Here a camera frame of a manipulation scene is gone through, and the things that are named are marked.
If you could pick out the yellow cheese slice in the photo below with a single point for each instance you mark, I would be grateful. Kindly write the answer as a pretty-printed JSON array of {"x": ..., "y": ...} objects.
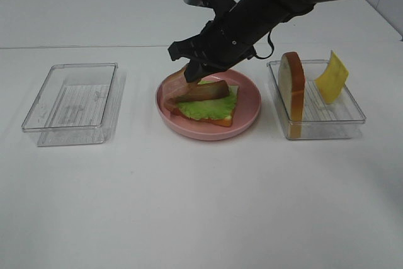
[{"x": 332, "y": 80}]

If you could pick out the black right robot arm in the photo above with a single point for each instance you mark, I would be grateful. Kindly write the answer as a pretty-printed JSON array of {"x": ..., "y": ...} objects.
[{"x": 250, "y": 20}]

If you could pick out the clear plastic right tray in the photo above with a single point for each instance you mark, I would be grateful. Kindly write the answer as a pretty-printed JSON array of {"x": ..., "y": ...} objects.
[{"x": 340, "y": 119}]

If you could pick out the upright bread slice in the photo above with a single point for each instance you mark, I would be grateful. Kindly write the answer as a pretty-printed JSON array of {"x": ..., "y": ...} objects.
[{"x": 291, "y": 83}]

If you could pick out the pink bacon strip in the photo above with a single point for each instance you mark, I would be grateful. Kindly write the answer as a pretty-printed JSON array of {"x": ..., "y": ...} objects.
[{"x": 175, "y": 85}]

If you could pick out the clear plastic left tray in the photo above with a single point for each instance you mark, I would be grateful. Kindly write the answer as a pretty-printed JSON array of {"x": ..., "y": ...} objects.
[{"x": 77, "y": 104}]

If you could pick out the brown bacon strip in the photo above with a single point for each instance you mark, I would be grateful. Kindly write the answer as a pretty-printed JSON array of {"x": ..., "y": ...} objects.
[{"x": 207, "y": 91}]

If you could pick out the clear plastic tray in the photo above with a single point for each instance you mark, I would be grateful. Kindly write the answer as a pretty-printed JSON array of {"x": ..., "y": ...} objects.
[
  {"x": 340, "y": 119},
  {"x": 77, "y": 104}
]

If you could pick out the white bread slice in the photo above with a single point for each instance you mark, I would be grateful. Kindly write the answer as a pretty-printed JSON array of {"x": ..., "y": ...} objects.
[{"x": 226, "y": 117}]

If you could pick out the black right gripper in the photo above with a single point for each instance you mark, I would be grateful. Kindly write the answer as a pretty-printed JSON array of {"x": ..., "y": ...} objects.
[{"x": 213, "y": 50}]

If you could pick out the green lettuce leaf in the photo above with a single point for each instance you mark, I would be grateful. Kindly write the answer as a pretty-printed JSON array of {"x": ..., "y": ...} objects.
[{"x": 207, "y": 108}]

